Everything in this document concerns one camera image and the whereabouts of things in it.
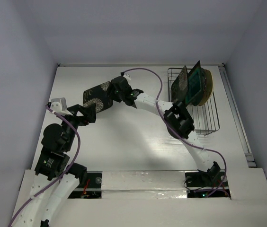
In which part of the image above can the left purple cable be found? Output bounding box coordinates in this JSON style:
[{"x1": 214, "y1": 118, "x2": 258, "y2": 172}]
[{"x1": 9, "y1": 104, "x2": 81, "y2": 227}]

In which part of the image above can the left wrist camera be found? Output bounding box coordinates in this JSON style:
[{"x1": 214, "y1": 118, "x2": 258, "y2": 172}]
[{"x1": 49, "y1": 97, "x2": 68, "y2": 115}]

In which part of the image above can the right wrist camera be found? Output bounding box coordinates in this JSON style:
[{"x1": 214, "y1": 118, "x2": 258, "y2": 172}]
[{"x1": 121, "y1": 72, "x2": 131, "y2": 81}]

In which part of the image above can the teal square plate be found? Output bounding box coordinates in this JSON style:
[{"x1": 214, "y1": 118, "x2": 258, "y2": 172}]
[{"x1": 185, "y1": 61, "x2": 204, "y2": 106}]

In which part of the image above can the wire dish rack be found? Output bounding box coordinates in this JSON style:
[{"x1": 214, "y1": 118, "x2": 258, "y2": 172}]
[{"x1": 167, "y1": 67, "x2": 220, "y2": 136}]

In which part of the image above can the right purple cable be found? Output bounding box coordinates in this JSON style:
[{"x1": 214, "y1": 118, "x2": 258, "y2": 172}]
[{"x1": 121, "y1": 68, "x2": 228, "y2": 198}]

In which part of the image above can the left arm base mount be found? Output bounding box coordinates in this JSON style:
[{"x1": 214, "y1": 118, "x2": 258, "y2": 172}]
[{"x1": 83, "y1": 171, "x2": 102, "y2": 191}]

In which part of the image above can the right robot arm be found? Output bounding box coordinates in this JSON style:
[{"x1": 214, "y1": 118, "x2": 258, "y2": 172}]
[{"x1": 107, "y1": 76, "x2": 221, "y2": 185}]

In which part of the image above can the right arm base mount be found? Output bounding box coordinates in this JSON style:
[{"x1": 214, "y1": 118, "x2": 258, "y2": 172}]
[{"x1": 183, "y1": 171, "x2": 224, "y2": 188}]

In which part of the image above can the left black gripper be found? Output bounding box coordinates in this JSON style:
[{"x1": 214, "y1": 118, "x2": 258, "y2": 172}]
[{"x1": 60, "y1": 102, "x2": 96, "y2": 150}]

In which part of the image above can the metal rail on right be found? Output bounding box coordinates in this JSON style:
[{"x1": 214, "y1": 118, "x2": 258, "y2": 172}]
[{"x1": 218, "y1": 64, "x2": 257, "y2": 168}]

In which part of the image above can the dark patterned round plate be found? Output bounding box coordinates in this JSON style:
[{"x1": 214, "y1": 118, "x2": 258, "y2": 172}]
[{"x1": 201, "y1": 68, "x2": 207, "y2": 102}]

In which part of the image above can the tan round plate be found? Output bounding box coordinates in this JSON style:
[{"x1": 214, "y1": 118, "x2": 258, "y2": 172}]
[{"x1": 198, "y1": 70, "x2": 214, "y2": 106}]

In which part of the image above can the black floral square plate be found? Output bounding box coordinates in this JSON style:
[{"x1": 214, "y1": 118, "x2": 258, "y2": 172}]
[
  {"x1": 83, "y1": 81, "x2": 113, "y2": 113},
  {"x1": 171, "y1": 66, "x2": 188, "y2": 103}
]

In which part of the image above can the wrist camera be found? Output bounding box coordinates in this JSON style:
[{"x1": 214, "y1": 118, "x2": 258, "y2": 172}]
[
  {"x1": 49, "y1": 97, "x2": 68, "y2": 115},
  {"x1": 121, "y1": 72, "x2": 131, "y2": 81}
]

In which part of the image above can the purple cable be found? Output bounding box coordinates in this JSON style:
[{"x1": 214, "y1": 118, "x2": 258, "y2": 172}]
[
  {"x1": 9, "y1": 104, "x2": 81, "y2": 227},
  {"x1": 121, "y1": 68, "x2": 228, "y2": 198}
]

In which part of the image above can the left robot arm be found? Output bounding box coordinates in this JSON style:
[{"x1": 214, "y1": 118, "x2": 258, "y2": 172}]
[{"x1": 9, "y1": 99, "x2": 96, "y2": 227}]

